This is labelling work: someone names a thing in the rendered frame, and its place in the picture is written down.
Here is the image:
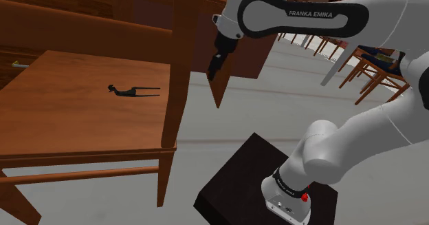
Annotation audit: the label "dark brown wooden table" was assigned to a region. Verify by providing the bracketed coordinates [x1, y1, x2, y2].
[132, 0, 281, 109]

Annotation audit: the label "black tongs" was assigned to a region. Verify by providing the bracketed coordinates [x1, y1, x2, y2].
[107, 84, 162, 98]

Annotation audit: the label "wooden chair with blue cushion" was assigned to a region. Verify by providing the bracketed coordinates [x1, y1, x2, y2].
[338, 45, 397, 84]
[354, 51, 412, 106]

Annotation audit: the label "black robot stand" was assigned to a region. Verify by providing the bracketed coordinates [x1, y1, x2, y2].
[193, 132, 339, 225]

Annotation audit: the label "brown wooden chair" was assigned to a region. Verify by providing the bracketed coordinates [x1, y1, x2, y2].
[0, 0, 204, 225]

